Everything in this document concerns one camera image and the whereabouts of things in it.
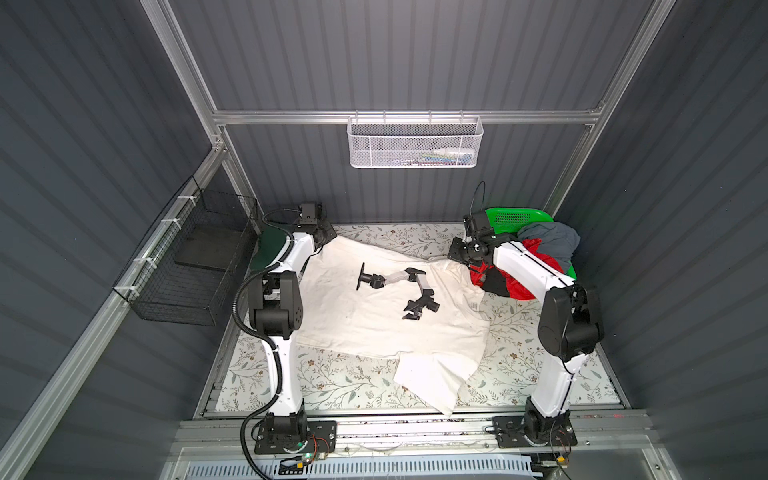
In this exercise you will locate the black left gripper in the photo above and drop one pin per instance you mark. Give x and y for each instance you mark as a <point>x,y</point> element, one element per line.
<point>327,232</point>

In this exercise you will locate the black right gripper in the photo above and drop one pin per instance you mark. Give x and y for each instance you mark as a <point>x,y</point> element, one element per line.
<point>454,253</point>

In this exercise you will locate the white printed t shirt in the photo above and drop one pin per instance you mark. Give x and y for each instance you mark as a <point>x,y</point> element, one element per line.
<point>367,301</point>

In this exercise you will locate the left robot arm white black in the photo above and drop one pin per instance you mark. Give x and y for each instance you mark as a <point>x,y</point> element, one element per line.
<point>268,304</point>

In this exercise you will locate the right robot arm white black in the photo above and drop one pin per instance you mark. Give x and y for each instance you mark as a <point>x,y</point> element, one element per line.
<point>569,327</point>

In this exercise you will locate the green plastic laundry basket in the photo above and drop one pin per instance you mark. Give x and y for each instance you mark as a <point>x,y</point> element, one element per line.
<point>511,220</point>

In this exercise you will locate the red t shirt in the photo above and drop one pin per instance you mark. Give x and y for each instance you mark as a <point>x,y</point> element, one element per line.
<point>516,282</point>

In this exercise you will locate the folded dark green t shirt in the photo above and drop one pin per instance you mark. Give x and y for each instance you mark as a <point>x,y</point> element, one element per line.
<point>270,248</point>

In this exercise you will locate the grey blue t shirt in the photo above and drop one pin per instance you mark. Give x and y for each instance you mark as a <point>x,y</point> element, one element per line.
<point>557,240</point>

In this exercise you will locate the white bottle in basket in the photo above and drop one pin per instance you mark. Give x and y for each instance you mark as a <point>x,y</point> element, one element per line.
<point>460,155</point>

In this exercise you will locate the floral patterned table mat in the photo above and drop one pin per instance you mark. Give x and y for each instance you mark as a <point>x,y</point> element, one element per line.
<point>333,381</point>

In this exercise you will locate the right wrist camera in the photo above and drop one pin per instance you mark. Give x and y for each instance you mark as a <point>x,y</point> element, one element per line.
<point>477,226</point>

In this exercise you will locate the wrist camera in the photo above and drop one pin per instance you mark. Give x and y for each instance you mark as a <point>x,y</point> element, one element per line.
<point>477,226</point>
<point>309,211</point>

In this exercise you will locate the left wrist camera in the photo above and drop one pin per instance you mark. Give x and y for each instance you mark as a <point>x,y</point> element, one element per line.
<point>309,211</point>

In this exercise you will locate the white wire mesh basket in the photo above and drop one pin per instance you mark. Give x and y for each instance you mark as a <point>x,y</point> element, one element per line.
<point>408,143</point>

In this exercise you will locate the black wire mesh basket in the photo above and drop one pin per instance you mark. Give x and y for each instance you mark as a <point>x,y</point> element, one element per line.
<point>195,261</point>

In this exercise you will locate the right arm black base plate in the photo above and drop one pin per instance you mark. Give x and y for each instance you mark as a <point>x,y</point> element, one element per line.
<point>517,431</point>

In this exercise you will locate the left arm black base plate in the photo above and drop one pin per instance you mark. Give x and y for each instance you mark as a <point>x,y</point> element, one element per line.
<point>294,435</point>

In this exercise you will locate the white slotted cable duct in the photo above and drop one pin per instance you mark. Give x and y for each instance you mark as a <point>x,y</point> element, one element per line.
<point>402,467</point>

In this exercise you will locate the aluminium mounting rail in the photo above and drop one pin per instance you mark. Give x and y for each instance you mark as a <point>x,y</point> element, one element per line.
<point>416,434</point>

